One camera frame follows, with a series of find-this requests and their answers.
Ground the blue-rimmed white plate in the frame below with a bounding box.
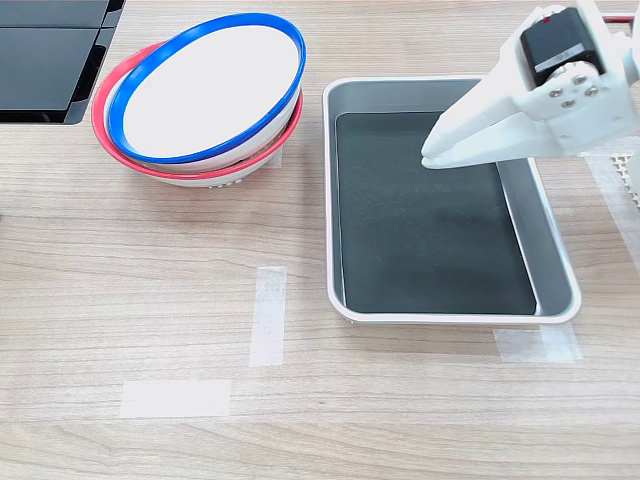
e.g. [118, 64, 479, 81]
[107, 12, 307, 176]

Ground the steel tray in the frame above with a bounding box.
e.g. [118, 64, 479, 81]
[322, 76, 583, 325]

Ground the black tray mat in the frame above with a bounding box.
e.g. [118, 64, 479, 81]
[333, 111, 539, 316]

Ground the red-rimmed white plate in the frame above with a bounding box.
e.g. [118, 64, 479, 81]
[91, 41, 305, 190]

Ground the black flat case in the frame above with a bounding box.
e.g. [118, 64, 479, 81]
[0, 0, 126, 125]

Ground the pale perforated base plate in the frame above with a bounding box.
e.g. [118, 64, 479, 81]
[610, 151, 640, 209]

